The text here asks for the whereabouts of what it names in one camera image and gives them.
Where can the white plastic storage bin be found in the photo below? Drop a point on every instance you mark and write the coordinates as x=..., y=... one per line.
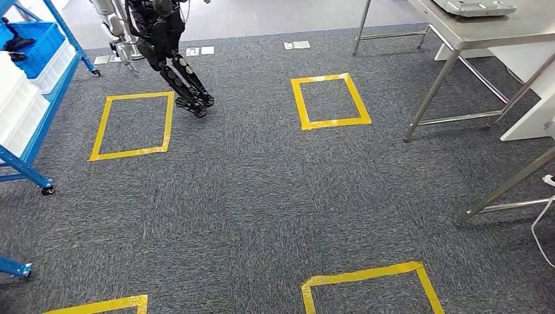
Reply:
x=13, y=86
x=56, y=69
x=32, y=125

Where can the yellow floor tape square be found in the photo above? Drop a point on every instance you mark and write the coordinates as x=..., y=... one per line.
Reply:
x=138, y=95
x=329, y=123
x=360, y=274
x=108, y=303

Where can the black plastic part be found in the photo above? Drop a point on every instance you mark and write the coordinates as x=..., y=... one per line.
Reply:
x=17, y=43

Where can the blue metal shelf rack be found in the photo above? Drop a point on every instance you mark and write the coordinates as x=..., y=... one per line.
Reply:
x=17, y=266
x=43, y=121

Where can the blue plastic storage bin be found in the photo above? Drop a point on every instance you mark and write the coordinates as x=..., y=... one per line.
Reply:
x=43, y=43

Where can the grey metal plate part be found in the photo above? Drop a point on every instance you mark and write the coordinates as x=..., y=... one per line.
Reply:
x=477, y=8

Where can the steel frame table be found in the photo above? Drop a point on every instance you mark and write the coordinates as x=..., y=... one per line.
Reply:
x=477, y=30

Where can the silver floor outlet plate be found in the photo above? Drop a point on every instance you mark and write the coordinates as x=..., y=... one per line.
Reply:
x=297, y=45
x=102, y=60
x=207, y=50

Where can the white cabinet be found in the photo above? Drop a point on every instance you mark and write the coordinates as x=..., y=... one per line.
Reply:
x=529, y=121

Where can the black and silver humanoid robot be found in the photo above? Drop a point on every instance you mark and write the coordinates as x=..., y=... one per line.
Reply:
x=160, y=34

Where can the white power strip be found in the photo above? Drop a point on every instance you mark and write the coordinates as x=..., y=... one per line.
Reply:
x=550, y=180

